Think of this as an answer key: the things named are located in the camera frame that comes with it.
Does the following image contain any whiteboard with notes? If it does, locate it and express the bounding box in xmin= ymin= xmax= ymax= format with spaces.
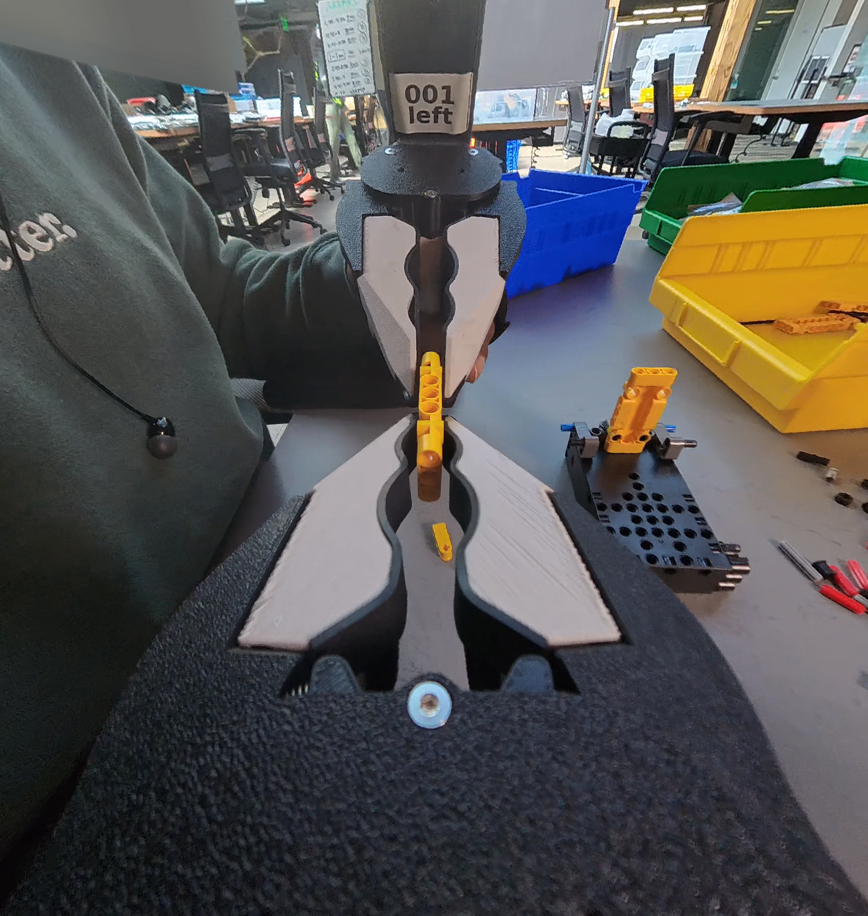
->
xmin=318 ymin=0 xmax=376 ymax=97

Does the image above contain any pile of small lego pins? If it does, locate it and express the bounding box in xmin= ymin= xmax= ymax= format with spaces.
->
xmin=777 ymin=449 xmax=868 ymax=634

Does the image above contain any black lego base frame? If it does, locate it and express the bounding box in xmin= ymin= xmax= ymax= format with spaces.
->
xmin=563 ymin=418 xmax=752 ymax=593

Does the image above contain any black office chair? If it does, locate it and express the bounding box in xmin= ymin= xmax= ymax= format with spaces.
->
xmin=275 ymin=68 xmax=329 ymax=237
xmin=194 ymin=89 xmax=264 ymax=244
xmin=563 ymin=68 xmax=608 ymax=155
xmin=638 ymin=53 xmax=724 ymax=183

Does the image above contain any grey metal pole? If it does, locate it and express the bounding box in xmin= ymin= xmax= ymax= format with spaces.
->
xmin=580 ymin=0 xmax=618 ymax=176

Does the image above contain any person in green sweatshirt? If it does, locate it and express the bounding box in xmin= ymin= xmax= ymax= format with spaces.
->
xmin=0 ymin=36 xmax=277 ymax=881

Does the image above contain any office desk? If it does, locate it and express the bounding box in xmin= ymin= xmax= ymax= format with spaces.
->
xmin=613 ymin=100 xmax=868 ymax=162
xmin=129 ymin=107 xmax=320 ymax=147

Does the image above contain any green storage bin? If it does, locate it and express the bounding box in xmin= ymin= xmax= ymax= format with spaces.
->
xmin=639 ymin=156 xmax=868 ymax=256

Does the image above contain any blue storage bin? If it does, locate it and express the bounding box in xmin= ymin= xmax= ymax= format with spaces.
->
xmin=502 ymin=169 xmax=649 ymax=299

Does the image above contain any yellow lego block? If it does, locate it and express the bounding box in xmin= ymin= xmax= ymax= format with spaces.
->
xmin=604 ymin=366 xmax=680 ymax=454

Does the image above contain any yellow storage bin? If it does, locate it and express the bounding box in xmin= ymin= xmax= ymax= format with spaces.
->
xmin=648 ymin=202 xmax=868 ymax=435

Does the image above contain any wooden support post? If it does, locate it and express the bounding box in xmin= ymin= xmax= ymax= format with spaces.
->
xmin=699 ymin=0 xmax=758 ymax=101

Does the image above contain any black hoodie drawstring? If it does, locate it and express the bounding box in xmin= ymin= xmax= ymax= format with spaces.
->
xmin=0 ymin=100 xmax=178 ymax=459

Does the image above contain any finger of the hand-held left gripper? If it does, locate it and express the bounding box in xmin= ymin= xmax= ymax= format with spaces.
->
xmin=357 ymin=215 xmax=424 ymax=399
xmin=441 ymin=215 xmax=508 ymax=387

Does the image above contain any person's left hand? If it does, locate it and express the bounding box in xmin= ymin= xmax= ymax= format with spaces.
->
xmin=466 ymin=325 xmax=493 ymax=384

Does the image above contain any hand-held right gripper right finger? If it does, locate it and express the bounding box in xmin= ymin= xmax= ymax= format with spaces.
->
xmin=444 ymin=416 xmax=624 ymax=650

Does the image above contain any yellow lego beam piece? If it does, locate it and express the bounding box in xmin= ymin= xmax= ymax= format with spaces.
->
xmin=414 ymin=349 xmax=447 ymax=502

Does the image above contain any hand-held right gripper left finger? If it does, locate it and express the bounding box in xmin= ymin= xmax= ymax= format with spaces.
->
xmin=237 ymin=411 xmax=417 ymax=654

